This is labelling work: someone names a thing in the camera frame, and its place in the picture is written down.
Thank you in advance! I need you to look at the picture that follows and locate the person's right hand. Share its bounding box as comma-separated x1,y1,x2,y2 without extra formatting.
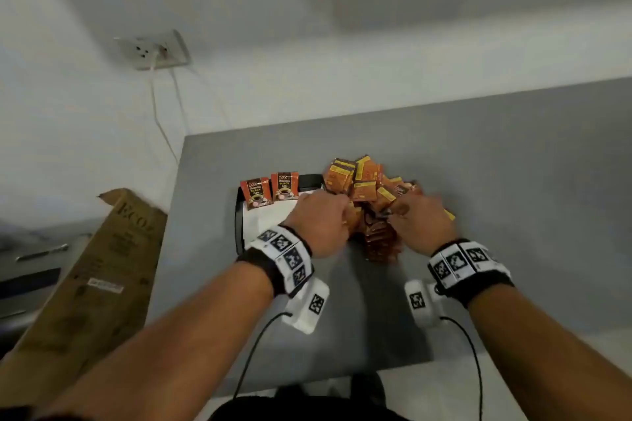
387,194,458,257

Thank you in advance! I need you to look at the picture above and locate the person's left hand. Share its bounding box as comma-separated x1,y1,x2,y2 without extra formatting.
282,190,364,259

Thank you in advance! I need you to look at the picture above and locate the coffee sachet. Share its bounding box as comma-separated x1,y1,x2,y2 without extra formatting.
270,171,301,201
240,177,274,210

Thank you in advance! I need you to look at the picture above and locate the pile of orange coffee sachets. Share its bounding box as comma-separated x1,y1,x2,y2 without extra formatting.
323,155,456,264

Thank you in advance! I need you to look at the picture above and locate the black tray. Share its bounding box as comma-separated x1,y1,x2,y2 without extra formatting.
234,174,327,257

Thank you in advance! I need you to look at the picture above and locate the person's left forearm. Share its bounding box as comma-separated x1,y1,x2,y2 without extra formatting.
29,260,275,421

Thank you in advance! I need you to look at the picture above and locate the person's right forearm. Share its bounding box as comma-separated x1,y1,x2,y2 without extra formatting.
466,282,632,421

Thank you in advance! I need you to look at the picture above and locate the person's black clothing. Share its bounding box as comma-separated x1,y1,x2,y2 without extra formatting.
207,372,411,421

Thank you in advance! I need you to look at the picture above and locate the black wristband with marker tags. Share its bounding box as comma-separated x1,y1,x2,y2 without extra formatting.
427,237,514,310
236,224,315,299

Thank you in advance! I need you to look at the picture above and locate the brown cardboard box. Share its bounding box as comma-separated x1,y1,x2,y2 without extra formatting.
0,187,169,409

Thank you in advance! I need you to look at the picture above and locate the grey appliance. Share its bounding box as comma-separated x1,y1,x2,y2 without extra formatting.
0,220,92,353

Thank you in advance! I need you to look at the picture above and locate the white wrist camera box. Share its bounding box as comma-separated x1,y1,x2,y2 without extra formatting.
404,278,448,330
285,277,330,335

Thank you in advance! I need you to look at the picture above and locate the black camera cable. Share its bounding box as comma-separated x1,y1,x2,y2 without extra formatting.
232,310,295,399
439,316,484,421

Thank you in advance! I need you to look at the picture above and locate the cream power cord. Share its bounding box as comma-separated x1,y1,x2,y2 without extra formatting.
147,48,180,165

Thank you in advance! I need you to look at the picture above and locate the white wall socket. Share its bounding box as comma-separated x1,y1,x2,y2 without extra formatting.
114,30,192,71

